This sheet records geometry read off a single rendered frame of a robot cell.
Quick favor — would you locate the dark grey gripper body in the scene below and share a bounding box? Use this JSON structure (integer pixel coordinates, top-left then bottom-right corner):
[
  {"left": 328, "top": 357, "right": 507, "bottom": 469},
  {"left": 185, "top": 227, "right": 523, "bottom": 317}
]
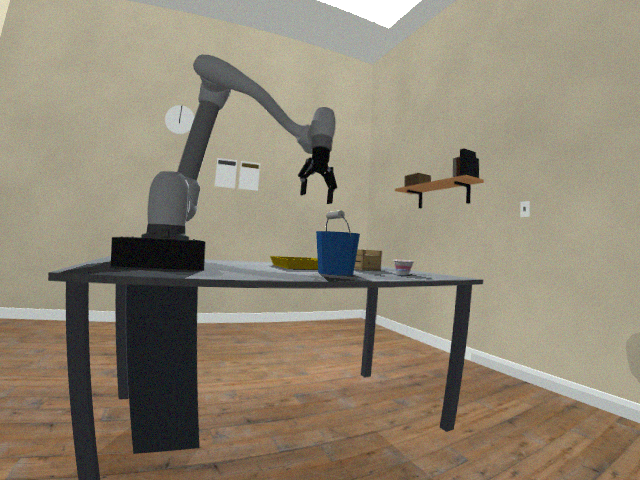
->
[{"left": 312, "top": 147, "right": 330, "bottom": 174}]

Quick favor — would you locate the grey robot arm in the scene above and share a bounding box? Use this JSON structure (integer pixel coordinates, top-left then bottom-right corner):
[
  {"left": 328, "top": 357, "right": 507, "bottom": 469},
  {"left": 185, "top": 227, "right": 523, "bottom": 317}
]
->
[{"left": 141, "top": 54, "right": 336, "bottom": 240}]

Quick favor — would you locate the yellow shallow tray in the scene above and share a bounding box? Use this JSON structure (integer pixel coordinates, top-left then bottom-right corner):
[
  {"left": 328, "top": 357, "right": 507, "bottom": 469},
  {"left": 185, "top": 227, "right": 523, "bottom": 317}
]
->
[{"left": 270, "top": 256, "right": 318, "bottom": 269}]

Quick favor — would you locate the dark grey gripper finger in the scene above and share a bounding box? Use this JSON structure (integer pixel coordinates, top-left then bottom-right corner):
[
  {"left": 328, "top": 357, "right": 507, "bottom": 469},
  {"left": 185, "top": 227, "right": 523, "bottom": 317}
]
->
[
  {"left": 298, "top": 157, "right": 322, "bottom": 195},
  {"left": 321, "top": 165, "right": 337, "bottom": 204}
]

